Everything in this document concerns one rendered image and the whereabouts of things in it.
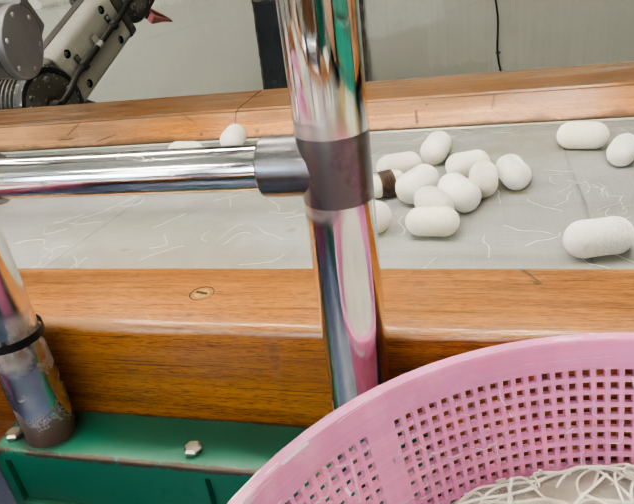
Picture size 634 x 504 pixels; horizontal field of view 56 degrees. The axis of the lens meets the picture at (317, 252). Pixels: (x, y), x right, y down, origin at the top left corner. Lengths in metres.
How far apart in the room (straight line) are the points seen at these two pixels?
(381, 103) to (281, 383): 0.38
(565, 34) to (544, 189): 2.06
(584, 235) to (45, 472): 0.29
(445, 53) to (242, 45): 0.83
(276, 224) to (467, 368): 0.22
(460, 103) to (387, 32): 1.91
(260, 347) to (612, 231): 0.19
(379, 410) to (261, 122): 0.45
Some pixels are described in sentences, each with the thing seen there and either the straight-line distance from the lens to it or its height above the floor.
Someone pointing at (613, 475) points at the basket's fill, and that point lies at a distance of 0.23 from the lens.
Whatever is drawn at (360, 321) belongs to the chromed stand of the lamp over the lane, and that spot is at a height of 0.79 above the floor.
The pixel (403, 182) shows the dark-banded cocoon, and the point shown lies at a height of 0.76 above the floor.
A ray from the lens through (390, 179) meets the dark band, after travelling 0.41.
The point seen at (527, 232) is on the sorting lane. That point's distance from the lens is 0.37.
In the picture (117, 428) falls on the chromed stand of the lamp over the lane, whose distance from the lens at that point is 0.30.
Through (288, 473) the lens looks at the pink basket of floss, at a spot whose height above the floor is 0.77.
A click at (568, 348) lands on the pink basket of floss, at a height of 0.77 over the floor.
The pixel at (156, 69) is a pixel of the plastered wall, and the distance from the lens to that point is 2.82.
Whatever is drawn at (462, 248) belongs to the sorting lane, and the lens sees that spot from 0.35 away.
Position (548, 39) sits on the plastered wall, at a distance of 2.47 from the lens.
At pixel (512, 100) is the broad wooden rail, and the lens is 0.58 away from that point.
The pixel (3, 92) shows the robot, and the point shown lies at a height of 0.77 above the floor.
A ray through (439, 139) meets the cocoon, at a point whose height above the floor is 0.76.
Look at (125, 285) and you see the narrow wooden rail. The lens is 0.31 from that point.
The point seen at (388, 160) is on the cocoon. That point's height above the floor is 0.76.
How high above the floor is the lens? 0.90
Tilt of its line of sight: 27 degrees down
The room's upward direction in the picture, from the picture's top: 8 degrees counter-clockwise
